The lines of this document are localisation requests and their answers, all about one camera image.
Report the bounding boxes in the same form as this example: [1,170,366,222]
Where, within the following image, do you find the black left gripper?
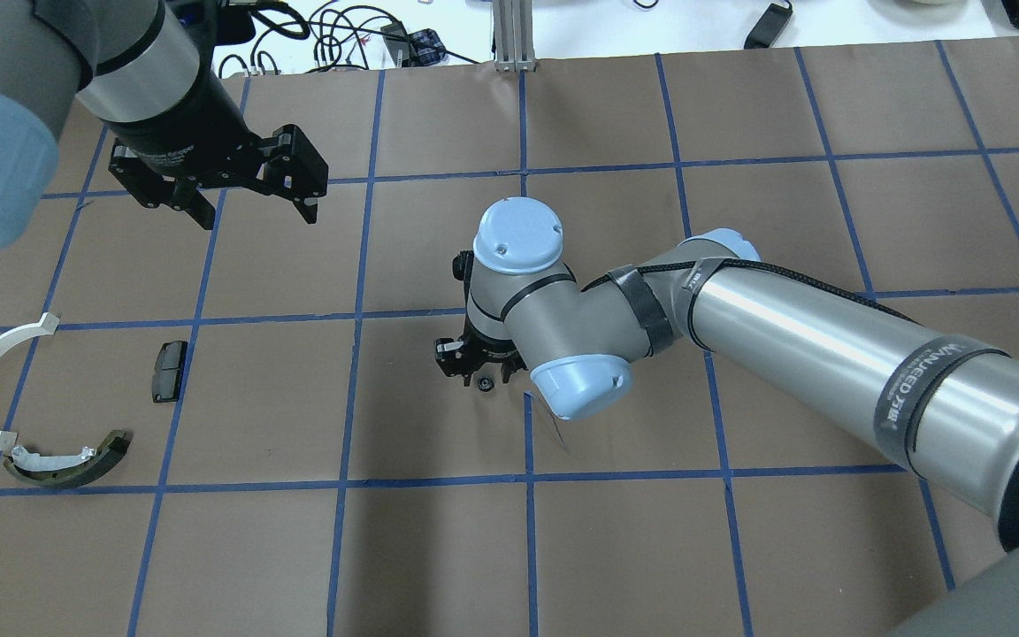
[108,124,329,231]

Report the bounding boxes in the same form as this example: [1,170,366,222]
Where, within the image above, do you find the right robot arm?
[435,196,1019,636]

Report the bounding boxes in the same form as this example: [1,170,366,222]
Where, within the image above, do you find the aluminium frame post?
[490,0,537,73]

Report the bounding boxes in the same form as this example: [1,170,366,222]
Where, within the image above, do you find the black brake pad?
[152,340,187,403]

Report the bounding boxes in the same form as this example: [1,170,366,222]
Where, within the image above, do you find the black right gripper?
[435,329,527,387]

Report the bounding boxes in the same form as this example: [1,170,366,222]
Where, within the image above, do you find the dark curved brake shoe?
[3,430,133,489]

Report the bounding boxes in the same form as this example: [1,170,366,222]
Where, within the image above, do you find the black power adapter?
[743,1,795,50]

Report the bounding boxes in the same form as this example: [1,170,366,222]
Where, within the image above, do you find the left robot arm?
[0,1,329,249]

